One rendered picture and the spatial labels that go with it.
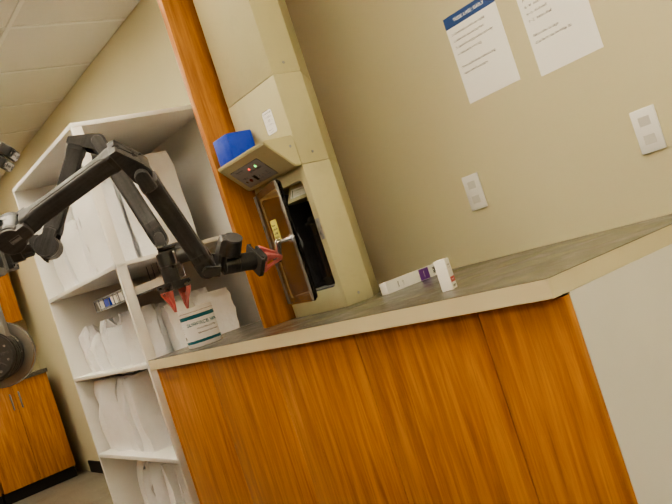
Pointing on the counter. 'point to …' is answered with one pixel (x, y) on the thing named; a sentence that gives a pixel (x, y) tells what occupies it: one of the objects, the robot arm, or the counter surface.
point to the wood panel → (176, 17)
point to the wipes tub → (199, 325)
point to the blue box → (233, 145)
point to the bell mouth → (297, 194)
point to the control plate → (253, 173)
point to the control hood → (279, 152)
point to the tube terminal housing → (313, 183)
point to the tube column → (249, 43)
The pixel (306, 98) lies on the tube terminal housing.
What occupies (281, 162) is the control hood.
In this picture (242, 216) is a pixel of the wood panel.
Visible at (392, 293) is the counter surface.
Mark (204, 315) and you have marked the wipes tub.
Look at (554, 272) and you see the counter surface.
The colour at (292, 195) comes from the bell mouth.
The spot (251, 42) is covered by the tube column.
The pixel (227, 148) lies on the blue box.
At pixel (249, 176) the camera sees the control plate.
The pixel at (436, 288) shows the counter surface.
